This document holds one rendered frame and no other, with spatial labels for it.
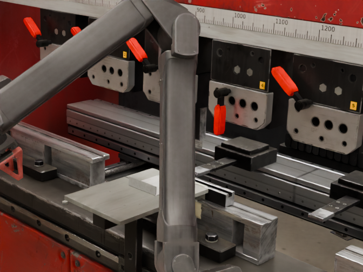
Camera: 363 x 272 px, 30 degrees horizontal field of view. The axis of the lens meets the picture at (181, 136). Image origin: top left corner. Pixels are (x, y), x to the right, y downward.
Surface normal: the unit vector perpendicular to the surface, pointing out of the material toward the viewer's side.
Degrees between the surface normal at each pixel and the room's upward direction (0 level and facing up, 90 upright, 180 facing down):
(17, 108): 65
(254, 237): 90
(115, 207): 0
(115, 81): 90
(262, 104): 90
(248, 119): 90
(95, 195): 0
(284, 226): 0
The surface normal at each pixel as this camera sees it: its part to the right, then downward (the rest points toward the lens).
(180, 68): 0.21, 0.09
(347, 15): -0.69, 0.19
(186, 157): 0.32, -0.09
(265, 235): 0.73, 0.23
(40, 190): 0.04, -0.95
